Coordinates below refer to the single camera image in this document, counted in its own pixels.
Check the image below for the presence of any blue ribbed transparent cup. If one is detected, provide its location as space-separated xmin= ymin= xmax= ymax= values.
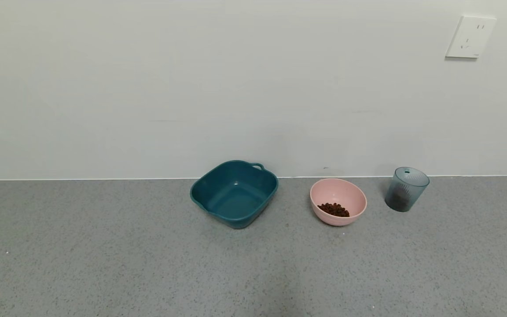
xmin=384 ymin=167 xmax=430 ymax=213

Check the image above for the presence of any pink round bowl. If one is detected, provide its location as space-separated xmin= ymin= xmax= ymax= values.
xmin=310 ymin=178 xmax=367 ymax=227

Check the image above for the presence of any teal square plastic basin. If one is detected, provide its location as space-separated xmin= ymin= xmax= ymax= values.
xmin=190 ymin=160 xmax=279 ymax=229

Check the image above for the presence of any white wall socket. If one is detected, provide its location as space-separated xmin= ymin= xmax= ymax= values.
xmin=445 ymin=16 xmax=497 ymax=59

